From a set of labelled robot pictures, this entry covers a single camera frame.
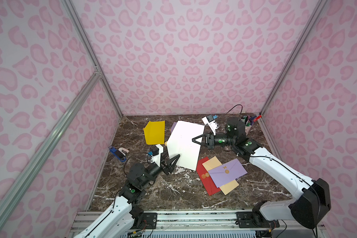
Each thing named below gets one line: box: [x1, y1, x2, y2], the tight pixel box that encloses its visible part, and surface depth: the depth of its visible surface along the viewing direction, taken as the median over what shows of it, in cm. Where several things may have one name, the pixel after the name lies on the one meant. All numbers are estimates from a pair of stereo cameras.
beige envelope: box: [201, 155, 240, 196], surface depth 92 cm
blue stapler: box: [108, 145, 130, 163], surface depth 99 cm
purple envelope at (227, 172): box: [207, 158, 248, 189], surface depth 91 cm
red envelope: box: [196, 156, 222, 196], surface depth 88 cm
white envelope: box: [166, 120, 205, 172], surface depth 68 cm
